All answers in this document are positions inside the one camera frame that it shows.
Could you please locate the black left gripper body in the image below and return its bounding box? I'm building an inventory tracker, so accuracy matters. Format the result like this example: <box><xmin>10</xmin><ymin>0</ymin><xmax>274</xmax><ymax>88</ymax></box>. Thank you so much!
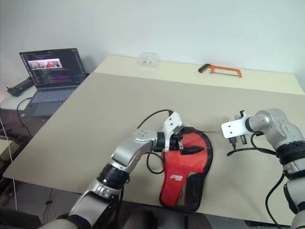
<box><xmin>169</xmin><ymin>127</ymin><xmax>185</xmax><ymax>152</ymax></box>

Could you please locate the black laptop power cable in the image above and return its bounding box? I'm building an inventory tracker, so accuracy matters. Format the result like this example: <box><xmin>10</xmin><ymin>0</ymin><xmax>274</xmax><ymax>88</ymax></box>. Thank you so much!
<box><xmin>16</xmin><ymin>96</ymin><xmax>33</xmax><ymax>138</ymax></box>

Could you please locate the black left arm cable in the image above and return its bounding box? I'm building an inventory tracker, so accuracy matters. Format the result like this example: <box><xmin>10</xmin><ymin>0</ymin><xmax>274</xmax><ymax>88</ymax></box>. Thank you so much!
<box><xmin>116</xmin><ymin>109</ymin><xmax>174</xmax><ymax>213</ymax></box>

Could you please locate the black table foot bar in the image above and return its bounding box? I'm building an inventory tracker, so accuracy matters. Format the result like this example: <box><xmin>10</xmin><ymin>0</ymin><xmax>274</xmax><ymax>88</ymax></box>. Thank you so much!
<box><xmin>244</xmin><ymin>220</ymin><xmax>288</xmax><ymax>227</ymax></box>

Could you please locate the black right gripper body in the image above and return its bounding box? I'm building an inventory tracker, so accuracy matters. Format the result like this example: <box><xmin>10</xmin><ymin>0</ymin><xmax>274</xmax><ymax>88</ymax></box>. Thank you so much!
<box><xmin>239</xmin><ymin>109</ymin><xmax>248</xmax><ymax>145</ymax></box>

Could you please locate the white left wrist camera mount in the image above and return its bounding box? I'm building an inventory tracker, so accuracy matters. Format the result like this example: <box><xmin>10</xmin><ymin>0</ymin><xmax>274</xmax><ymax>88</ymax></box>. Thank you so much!
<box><xmin>162</xmin><ymin>111</ymin><xmax>184</xmax><ymax>152</ymax></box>

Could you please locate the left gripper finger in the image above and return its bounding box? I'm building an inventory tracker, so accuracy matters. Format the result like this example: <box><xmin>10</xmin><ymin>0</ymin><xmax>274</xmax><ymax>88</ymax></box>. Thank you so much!
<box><xmin>180</xmin><ymin>146</ymin><xmax>203</xmax><ymax>156</ymax></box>

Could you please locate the orange hacksaw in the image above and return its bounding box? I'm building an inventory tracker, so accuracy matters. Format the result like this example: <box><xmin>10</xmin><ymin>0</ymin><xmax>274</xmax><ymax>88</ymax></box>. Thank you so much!
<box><xmin>198</xmin><ymin>63</ymin><xmax>244</xmax><ymax>79</ymax></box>

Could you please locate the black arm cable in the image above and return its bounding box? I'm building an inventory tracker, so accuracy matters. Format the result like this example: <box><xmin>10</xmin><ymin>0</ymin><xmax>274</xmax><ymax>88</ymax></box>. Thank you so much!
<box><xmin>226</xmin><ymin>132</ymin><xmax>286</xmax><ymax>229</ymax></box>
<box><xmin>116</xmin><ymin>109</ymin><xmax>174</xmax><ymax>213</ymax></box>

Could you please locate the open laptop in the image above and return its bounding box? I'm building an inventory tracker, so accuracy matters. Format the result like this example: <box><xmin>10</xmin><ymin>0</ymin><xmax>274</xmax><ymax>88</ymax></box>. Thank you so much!
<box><xmin>19</xmin><ymin>47</ymin><xmax>90</xmax><ymax>119</ymax></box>

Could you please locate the red table tennis paddle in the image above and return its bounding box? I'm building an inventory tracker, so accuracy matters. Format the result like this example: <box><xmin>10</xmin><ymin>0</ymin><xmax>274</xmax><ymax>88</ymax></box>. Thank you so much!
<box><xmin>176</xmin><ymin>173</ymin><xmax>192</xmax><ymax>207</ymax></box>

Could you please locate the thin white cord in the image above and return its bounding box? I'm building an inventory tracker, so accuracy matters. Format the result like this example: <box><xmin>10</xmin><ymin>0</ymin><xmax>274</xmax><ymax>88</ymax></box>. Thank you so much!
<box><xmin>0</xmin><ymin>118</ymin><xmax>18</xmax><ymax>211</ymax></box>

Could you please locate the black and red paddle case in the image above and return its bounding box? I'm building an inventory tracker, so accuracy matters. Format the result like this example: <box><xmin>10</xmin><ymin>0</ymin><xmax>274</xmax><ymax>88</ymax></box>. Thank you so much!
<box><xmin>158</xmin><ymin>126</ymin><xmax>224</xmax><ymax>214</ymax></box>

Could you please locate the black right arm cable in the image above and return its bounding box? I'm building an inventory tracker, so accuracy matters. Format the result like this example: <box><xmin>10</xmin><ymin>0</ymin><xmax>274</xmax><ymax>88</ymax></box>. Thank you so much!
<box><xmin>226</xmin><ymin>132</ymin><xmax>286</xmax><ymax>229</ymax></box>

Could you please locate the white box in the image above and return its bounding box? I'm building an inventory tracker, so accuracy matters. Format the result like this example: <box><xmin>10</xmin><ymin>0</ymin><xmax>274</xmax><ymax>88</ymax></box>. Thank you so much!
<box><xmin>0</xmin><ymin>85</ymin><xmax>33</xmax><ymax>112</ymax></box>

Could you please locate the thin black floor cable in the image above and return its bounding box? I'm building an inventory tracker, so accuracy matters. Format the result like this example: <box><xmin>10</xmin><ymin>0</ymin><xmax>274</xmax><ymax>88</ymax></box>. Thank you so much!
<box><xmin>42</xmin><ymin>187</ymin><xmax>55</xmax><ymax>224</ymax></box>

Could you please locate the clear plastic box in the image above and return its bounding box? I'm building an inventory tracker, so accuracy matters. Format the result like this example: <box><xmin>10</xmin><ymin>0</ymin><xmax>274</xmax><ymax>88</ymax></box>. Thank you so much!
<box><xmin>137</xmin><ymin>51</ymin><xmax>161</xmax><ymax>68</ymax></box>

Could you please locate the black handheld controller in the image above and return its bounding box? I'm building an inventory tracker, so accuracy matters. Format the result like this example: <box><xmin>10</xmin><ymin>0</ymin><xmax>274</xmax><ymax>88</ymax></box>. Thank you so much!
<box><xmin>6</xmin><ymin>77</ymin><xmax>35</xmax><ymax>97</ymax></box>

